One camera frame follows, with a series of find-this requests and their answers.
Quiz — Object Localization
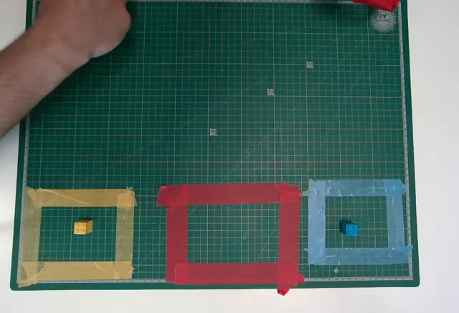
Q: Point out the yellow tape square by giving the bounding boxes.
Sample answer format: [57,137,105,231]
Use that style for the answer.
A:
[17,186,138,288]

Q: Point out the person's forearm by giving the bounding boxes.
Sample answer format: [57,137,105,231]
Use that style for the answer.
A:
[0,25,93,140]

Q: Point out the red tape square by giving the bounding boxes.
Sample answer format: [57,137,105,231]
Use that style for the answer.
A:
[156,180,306,296]

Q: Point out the person's hand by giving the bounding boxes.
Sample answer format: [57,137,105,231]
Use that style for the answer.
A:
[34,0,134,60]

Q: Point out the blue cube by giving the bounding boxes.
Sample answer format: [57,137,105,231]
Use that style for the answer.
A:
[339,220,360,238]

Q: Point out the yellow cube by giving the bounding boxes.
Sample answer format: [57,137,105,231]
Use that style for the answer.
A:
[73,219,94,235]

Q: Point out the blue tape square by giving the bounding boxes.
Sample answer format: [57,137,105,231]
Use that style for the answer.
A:
[302,178,414,266]

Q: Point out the green cutting mat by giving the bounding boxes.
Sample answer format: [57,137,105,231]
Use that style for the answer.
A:
[9,0,420,291]

